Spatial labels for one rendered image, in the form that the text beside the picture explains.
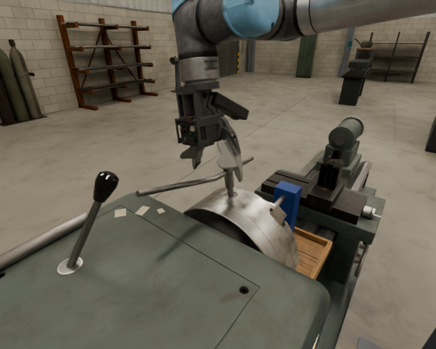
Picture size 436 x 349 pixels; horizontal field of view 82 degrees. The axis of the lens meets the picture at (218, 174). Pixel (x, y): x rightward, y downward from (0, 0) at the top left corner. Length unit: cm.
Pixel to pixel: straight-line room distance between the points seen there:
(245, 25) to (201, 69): 12
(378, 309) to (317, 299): 177
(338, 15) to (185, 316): 48
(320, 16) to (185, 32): 22
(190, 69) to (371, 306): 196
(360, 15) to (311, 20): 7
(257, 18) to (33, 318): 50
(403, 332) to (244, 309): 181
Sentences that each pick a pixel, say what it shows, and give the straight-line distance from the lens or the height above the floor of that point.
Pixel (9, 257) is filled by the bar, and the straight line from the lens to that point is 53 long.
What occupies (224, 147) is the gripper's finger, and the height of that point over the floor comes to 138.
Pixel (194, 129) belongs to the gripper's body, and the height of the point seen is 143.
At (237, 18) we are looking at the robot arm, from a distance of 42.
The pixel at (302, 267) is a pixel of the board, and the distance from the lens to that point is 97.
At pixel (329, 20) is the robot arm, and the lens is 49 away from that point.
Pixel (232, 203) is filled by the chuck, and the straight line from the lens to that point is 60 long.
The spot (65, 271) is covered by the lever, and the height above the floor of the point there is 126.
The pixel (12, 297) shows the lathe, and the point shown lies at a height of 125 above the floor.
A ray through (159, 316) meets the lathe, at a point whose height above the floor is 125.
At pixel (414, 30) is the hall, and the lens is 1450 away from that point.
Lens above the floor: 157
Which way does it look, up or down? 28 degrees down
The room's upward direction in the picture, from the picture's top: straight up
